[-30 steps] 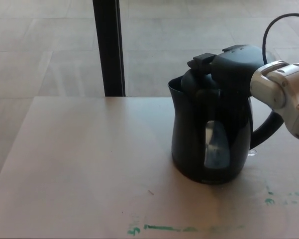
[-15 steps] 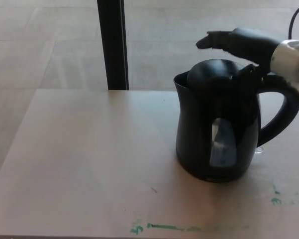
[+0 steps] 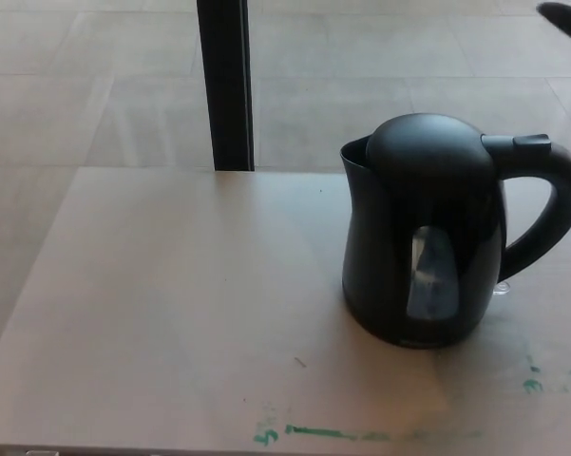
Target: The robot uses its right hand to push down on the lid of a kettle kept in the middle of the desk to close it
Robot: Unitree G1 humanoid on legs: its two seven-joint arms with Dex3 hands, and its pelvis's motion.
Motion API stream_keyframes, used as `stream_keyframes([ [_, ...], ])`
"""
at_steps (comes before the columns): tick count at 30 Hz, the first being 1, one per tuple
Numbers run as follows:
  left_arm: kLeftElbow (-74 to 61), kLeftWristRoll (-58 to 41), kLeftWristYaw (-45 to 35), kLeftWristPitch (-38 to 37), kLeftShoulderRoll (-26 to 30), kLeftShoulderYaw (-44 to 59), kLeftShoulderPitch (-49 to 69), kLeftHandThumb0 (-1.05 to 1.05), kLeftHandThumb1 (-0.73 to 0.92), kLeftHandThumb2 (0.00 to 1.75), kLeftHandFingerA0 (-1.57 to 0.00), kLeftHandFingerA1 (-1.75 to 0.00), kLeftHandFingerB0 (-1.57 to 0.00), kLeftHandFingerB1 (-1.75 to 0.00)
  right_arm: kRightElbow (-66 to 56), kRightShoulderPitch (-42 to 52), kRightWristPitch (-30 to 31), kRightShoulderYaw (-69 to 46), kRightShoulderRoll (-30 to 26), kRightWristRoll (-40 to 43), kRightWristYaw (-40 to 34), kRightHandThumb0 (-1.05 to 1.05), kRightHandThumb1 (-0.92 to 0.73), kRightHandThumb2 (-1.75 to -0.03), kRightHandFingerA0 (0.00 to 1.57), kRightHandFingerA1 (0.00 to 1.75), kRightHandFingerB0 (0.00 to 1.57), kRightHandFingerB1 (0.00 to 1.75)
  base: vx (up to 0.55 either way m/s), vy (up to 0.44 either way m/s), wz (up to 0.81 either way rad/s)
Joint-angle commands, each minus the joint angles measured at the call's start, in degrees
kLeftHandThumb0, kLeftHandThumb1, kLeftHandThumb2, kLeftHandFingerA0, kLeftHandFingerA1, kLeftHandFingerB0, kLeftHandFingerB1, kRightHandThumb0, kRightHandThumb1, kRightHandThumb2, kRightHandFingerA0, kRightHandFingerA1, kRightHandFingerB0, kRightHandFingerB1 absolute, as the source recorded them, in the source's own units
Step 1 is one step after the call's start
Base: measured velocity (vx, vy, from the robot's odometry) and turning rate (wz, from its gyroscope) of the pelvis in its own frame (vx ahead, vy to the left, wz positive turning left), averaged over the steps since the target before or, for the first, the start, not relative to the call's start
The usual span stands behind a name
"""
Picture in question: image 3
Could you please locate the black vertical post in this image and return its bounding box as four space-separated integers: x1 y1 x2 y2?
195 0 257 173

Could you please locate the black electric kettle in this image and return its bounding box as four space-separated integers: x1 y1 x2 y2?
338 112 571 350

